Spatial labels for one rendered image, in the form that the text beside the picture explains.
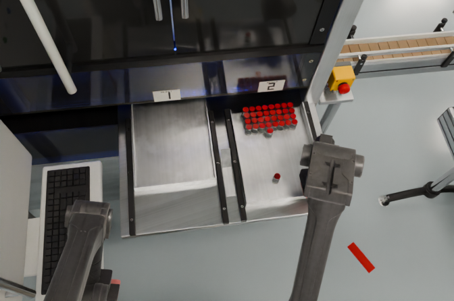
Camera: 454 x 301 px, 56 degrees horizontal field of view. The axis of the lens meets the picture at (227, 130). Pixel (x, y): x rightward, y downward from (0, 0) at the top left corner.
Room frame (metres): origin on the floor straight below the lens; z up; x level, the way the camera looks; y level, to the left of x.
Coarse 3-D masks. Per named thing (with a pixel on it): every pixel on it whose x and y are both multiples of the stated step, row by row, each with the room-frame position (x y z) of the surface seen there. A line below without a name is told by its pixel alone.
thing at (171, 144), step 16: (144, 112) 0.73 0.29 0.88; (160, 112) 0.73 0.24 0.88; (176, 112) 0.74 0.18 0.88; (192, 112) 0.75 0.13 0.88; (144, 128) 0.66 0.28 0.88; (160, 128) 0.67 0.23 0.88; (176, 128) 0.68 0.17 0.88; (192, 128) 0.68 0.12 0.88; (208, 128) 0.68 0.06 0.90; (144, 144) 0.60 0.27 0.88; (160, 144) 0.61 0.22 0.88; (176, 144) 0.61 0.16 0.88; (192, 144) 0.62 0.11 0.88; (208, 144) 0.63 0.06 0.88; (144, 160) 0.55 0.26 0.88; (160, 160) 0.55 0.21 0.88; (176, 160) 0.56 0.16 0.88; (192, 160) 0.56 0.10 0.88; (208, 160) 0.57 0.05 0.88; (144, 176) 0.49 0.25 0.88; (160, 176) 0.50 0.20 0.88; (176, 176) 0.50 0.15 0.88; (192, 176) 0.51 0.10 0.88; (208, 176) 0.51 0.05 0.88
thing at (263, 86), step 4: (276, 80) 0.80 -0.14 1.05; (280, 80) 0.80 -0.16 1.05; (284, 80) 0.80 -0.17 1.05; (260, 84) 0.79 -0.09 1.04; (264, 84) 0.79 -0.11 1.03; (268, 84) 0.79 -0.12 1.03; (272, 84) 0.79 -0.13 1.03; (276, 84) 0.80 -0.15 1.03; (280, 84) 0.80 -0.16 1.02; (260, 88) 0.79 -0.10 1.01; (264, 88) 0.79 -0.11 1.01; (276, 88) 0.80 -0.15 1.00; (280, 88) 0.80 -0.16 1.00
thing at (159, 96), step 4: (156, 92) 0.71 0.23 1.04; (160, 92) 0.71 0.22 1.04; (164, 92) 0.72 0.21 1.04; (172, 92) 0.72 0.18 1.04; (176, 92) 0.73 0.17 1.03; (156, 96) 0.71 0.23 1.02; (160, 96) 0.71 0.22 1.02; (164, 96) 0.72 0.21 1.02; (168, 96) 0.72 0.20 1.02; (172, 96) 0.72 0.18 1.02; (176, 96) 0.72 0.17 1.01; (156, 100) 0.71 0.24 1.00; (160, 100) 0.71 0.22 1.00; (164, 100) 0.72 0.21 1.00; (168, 100) 0.72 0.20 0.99; (172, 100) 0.72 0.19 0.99
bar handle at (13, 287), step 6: (0, 282) 0.11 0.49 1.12; (6, 282) 0.11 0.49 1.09; (12, 282) 0.12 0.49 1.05; (0, 288) 0.10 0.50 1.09; (6, 288) 0.10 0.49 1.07; (12, 288) 0.10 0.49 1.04; (18, 288) 0.11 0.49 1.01; (24, 288) 0.11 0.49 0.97; (30, 288) 0.12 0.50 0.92; (6, 294) 0.10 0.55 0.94; (12, 294) 0.10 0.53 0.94; (18, 294) 0.10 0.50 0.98; (24, 294) 0.10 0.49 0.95; (30, 294) 0.10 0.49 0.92
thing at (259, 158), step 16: (304, 112) 0.78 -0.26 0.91; (240, 128) 0.70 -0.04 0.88; (304, 128) 0.73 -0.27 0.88; (240, 144) 0.64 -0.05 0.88; (256, 144) 0.64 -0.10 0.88; (272, 144) 0.65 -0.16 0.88; (288, 144) 0.66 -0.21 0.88; (240, 160) 0.57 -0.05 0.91; (256, 160) 0.59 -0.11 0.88; (272, 160) 0.59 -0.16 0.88; (288, 160) 0.60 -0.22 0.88; (256, 176) 0.53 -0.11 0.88; (272, 176) 0.53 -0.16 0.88; (288, 176) 0.54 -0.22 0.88; (256, 192) 0.47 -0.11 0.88; (272, 192) 0.48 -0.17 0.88; (288, 192) 0.48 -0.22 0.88
